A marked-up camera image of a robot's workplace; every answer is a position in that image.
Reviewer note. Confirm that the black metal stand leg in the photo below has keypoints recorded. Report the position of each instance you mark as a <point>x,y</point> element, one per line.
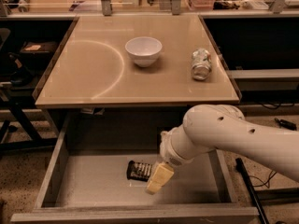
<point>261,194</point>

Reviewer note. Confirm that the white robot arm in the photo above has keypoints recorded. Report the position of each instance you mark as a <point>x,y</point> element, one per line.
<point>208,127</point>

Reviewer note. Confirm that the black box with label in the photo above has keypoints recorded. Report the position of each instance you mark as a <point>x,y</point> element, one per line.
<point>39,49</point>

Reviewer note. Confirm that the black power adapter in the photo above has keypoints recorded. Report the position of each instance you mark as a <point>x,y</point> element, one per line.
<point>286,124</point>

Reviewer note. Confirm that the white ceramic bowl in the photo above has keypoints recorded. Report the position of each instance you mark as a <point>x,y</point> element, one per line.
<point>144,51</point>

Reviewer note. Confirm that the beige counter cabinet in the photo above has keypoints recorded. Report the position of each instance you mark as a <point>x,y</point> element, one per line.
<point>94,68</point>

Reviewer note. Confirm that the open grey top drawer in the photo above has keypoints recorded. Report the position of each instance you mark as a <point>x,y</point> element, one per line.
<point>86,180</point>

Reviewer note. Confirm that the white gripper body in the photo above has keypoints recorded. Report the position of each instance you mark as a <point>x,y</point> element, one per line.
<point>167,153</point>

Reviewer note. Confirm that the crushed clear plastic bottle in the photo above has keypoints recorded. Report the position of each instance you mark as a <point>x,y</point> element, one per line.
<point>201,64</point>

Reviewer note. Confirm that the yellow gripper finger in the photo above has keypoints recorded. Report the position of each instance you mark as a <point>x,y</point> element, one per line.
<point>161,173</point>

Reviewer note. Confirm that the black rxbar chocolate wrapper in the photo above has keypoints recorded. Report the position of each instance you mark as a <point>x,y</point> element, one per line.
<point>139,171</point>

